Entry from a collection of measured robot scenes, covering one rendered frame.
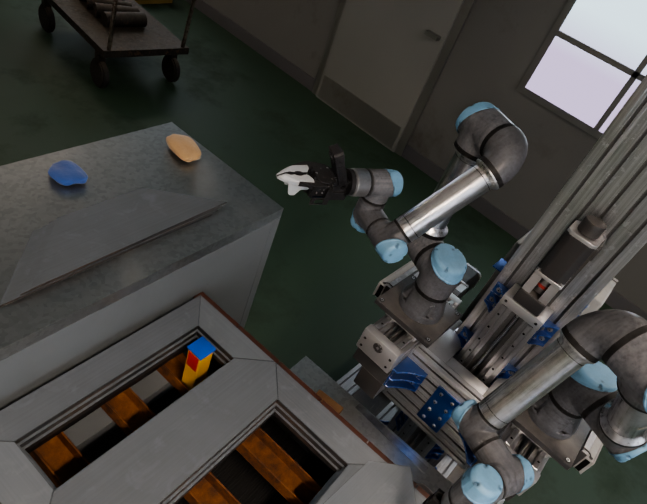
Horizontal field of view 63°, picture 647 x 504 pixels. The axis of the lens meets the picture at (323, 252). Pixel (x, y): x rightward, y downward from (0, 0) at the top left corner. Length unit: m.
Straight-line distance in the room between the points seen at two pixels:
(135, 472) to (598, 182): 1.36
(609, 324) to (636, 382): 0.12
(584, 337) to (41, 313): 1.23
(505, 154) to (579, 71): 2.79
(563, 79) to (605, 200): 2.71
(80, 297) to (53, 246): 0.18
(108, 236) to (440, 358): 1.08
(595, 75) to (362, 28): 1.93
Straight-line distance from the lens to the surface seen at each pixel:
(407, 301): 1.71
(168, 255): 1.60
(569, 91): 4.22
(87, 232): 1.62
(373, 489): 1.55
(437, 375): 1.79
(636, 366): 1.19
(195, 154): 1.98
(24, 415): 1.51
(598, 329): 1.22
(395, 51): 4.75
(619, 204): 1.57
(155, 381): 1.78
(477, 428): 1.34
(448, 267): 1.60
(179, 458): 1.45
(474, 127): 1.50
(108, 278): 1.53
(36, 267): 1.53
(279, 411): 1.60
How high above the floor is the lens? 2.16
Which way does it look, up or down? 39 degrees down
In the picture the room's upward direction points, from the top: 23 degrees clockwise
